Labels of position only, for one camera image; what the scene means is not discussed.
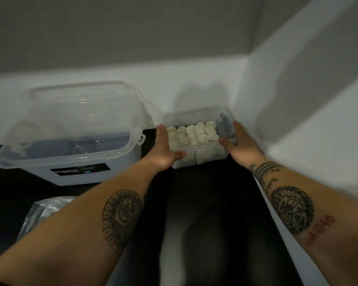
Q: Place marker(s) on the person's left hand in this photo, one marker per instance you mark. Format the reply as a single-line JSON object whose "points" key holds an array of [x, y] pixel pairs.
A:
{"points": [[162, 151]]}

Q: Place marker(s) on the person's right hand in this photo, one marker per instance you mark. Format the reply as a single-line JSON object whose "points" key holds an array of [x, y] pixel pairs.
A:
{"points": [[241, 147]]}

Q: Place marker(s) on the person's right thumb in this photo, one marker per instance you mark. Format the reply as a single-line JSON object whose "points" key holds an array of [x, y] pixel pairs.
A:
{"points": [[226, 143]]}

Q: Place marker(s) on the person's left thumb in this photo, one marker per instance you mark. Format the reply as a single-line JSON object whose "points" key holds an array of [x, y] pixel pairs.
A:
{"points": [[179, 155]]}

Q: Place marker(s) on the small clear plastic container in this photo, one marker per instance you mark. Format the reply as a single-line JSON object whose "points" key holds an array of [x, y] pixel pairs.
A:
{"points": [[201, 139]]}

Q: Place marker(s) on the person's left forearm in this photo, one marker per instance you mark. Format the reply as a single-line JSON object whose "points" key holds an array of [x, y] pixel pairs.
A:
{"points": [[74, 232]]}

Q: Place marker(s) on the person's right forearm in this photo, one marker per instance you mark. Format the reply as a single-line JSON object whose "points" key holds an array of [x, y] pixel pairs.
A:
{"points": [[313, 214]]}

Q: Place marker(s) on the pile of white rolled pieces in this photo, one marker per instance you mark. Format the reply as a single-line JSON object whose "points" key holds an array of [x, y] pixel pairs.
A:
{"points": [[194, 134]]}

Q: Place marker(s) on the large clear plastic storage box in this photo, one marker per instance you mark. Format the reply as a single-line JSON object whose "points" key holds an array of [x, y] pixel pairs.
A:
{"points": [[73, 136]]}

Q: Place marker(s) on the clear plastic bag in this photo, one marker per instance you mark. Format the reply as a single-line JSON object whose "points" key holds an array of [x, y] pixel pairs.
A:
{"points": [[44, 212]]}

